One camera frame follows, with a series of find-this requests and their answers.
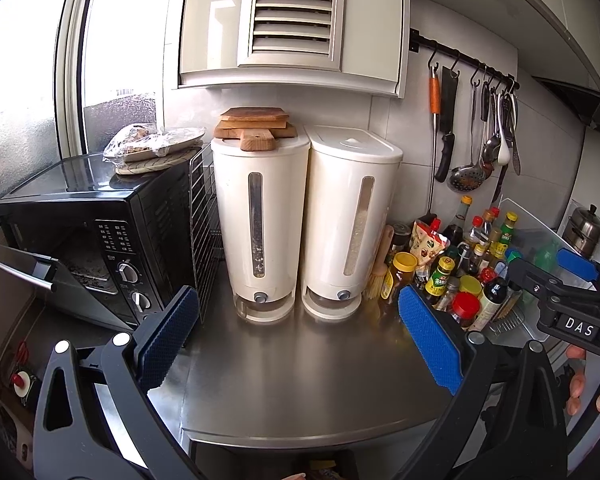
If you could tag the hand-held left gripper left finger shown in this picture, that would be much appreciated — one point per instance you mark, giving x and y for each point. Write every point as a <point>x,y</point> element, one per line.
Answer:
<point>170,340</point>

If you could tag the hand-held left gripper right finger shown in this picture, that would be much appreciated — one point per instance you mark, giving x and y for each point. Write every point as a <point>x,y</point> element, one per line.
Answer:
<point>430,345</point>

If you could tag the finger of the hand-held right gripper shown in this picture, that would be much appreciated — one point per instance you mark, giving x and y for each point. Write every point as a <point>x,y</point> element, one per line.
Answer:
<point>535,280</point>
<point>577,263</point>

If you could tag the person's right hand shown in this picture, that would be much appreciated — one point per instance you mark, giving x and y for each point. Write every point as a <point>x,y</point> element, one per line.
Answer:
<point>576,390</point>

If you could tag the stainless steel pot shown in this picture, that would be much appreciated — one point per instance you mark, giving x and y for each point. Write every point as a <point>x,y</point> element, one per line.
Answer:
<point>582,230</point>

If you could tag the amber jar with yellow lid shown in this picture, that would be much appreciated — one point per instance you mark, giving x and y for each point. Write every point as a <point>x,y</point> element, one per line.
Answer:
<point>402,280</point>

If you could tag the cluster of condiment bottles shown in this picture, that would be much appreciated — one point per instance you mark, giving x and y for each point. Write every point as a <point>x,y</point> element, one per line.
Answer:
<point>462,270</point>

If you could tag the bamboo pot brush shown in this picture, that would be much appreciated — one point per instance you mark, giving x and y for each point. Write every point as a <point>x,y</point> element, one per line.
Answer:
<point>380,280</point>

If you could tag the spouted sauce pouch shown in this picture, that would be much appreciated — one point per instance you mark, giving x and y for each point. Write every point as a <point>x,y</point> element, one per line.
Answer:
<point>427,242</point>

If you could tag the steel skimmer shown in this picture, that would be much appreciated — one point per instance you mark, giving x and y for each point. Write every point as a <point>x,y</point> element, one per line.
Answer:
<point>466,178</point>

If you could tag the steel hanging knife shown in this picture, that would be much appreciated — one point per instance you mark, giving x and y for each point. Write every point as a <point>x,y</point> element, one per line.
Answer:
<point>516,155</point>

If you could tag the white spoon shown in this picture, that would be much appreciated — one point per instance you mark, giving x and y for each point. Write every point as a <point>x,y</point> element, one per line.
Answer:
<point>503,152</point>

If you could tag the white rice dispenser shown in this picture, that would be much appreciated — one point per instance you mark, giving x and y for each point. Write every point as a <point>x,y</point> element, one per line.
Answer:
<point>235,220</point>
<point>330,210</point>

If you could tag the steel ladle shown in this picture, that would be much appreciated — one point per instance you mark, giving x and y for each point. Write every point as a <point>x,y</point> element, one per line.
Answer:
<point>490,147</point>

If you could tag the red and white knob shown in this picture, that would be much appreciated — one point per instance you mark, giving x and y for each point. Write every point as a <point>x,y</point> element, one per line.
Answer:
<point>19,381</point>

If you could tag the black range hood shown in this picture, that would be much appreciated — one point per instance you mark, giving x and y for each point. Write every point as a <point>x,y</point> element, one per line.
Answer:
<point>590,102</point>

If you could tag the black toaster oven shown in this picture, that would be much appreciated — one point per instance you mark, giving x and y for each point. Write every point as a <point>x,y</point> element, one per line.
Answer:
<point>80,195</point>

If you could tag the round woven trivet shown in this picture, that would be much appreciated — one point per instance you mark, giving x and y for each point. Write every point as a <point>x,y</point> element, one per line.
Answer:
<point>145,166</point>

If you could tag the plastic-wrapped plate of food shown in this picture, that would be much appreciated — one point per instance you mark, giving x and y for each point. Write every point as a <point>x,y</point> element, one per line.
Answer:
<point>150,140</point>

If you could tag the frosted window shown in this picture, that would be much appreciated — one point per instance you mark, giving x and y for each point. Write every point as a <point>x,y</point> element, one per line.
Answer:
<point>115,120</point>

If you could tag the thin wooden cutting board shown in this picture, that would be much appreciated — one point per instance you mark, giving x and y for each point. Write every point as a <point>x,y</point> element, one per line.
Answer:
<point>285,132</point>

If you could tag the stack of wooden cutting boards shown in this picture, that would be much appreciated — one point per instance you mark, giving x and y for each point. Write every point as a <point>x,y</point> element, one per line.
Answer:
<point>252,116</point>

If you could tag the louvered vent panel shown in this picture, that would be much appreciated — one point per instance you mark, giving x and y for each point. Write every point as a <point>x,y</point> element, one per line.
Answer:
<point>295,10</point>

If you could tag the black hook rail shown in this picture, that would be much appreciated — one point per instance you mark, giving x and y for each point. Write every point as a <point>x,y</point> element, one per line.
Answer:
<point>460,55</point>

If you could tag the plain white wall cabinet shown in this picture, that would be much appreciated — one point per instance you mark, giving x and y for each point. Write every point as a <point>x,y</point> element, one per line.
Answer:
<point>505,10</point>

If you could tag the wall cabinet with vent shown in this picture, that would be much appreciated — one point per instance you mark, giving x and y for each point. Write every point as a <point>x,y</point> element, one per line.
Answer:
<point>210,20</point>

